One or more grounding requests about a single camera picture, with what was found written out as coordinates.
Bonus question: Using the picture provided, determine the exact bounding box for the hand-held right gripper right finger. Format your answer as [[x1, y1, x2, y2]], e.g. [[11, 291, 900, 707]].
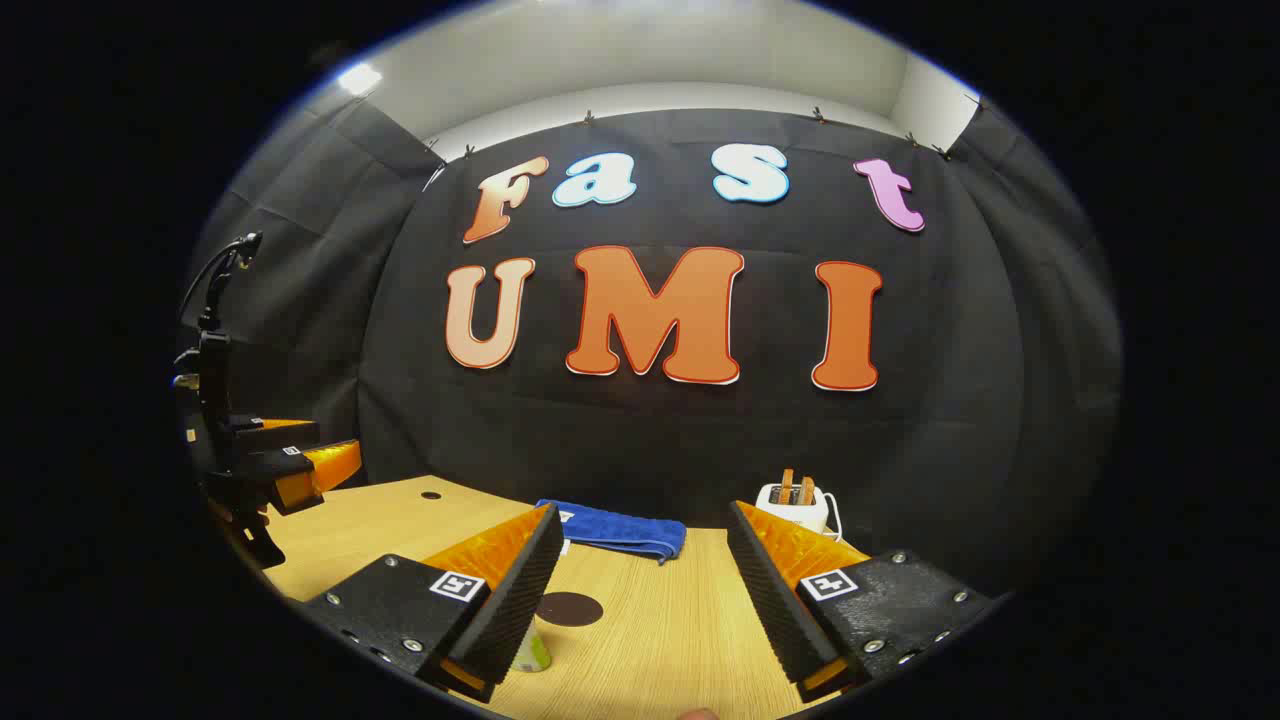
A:
[[727, 500, 996, 704]]

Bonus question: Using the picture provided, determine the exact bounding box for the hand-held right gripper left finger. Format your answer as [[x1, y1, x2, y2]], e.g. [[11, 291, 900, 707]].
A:
[[300, 502, 567, 704]]

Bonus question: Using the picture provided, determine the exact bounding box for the clear water bottle green label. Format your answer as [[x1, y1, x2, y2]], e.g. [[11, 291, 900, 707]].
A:
[[512, 618, 553, 674]]

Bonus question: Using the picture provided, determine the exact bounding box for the dark round coaster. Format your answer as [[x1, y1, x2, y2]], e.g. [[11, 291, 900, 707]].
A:
[[535, 592, 605, 628]]

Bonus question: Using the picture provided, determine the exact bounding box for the white toaster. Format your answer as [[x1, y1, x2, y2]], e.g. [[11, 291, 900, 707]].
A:
[[755, 483, 831, 534]]

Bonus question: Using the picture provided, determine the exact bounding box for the blue towel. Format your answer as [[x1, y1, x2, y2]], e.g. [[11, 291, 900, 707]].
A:
[[536, 499, 687, 565]]

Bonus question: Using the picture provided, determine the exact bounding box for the black backdrop cloth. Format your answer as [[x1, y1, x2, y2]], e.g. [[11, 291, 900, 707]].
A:
[[185, 95, 1121, 601]]

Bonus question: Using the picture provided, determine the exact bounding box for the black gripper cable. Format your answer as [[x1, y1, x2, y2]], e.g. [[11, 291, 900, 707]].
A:
[[180, 238, 246, 313]]

